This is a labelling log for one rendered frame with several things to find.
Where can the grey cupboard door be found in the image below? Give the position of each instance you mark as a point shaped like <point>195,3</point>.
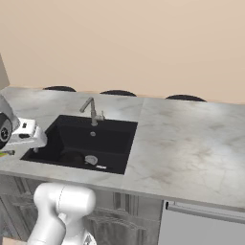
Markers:
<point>127,220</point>
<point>16,204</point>

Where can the black round stool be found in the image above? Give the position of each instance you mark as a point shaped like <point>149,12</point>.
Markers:
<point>118,93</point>
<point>59,88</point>
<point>185,97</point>

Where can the black sink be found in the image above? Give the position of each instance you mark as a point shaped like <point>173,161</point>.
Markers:
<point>105,143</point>

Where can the grey metal tap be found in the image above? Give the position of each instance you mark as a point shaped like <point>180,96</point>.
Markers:
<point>93,113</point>

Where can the grey dishwasher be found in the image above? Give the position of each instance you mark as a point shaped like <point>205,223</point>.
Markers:
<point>197,231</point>

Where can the green and yellow sponge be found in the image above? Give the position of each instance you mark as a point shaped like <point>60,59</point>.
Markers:
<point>2,155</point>

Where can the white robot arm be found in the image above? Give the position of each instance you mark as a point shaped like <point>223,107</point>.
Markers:
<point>60,204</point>

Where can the grey tall cupboard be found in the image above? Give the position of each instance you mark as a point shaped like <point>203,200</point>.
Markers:
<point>3,73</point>

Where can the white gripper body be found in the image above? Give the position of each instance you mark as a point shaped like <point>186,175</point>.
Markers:
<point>32,137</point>

